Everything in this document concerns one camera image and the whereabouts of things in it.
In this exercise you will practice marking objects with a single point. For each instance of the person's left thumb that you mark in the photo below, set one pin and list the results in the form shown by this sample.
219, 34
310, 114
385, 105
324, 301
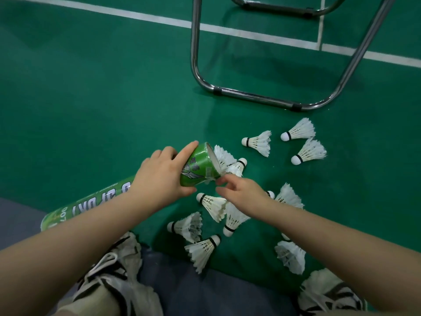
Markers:
190, 192

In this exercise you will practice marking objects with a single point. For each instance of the white and black right sneaker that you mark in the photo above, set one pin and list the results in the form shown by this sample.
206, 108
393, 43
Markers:
324, 289

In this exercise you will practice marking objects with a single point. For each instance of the scatter of white feather shuttlecocks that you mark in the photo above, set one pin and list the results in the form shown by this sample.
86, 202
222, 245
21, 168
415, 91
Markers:
260, 143

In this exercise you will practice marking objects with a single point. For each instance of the green shuttlecock tube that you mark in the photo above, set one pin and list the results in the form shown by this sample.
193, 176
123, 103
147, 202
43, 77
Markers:
199, 164

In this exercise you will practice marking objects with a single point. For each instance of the chrome tubular chair frame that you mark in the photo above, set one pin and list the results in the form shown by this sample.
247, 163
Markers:
283, 9
253, 96

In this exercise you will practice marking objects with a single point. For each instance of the person's left hand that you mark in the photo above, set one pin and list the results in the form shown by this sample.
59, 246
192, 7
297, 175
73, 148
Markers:
158, 180

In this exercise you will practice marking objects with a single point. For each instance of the person's left forearm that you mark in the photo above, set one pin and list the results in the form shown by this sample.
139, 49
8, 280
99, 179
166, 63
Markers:
65, 253

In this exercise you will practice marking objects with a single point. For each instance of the person's right thumb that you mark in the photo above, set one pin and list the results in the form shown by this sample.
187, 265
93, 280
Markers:
225, 194

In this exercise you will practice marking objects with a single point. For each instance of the person's left middle finger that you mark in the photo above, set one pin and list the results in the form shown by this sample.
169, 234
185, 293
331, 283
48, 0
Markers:
164, 152

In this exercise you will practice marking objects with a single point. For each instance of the person's right forearm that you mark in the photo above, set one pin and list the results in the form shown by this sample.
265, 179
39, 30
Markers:
345, 256

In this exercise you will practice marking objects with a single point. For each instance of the white and black left sneaker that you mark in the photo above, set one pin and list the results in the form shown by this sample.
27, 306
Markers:
131, 286

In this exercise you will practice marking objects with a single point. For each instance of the person's right hand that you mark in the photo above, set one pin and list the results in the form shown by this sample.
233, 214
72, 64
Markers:
248, 197

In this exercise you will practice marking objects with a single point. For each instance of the white and black sneaker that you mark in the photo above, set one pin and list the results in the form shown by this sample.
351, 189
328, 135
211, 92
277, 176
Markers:
131, 286
324, 289

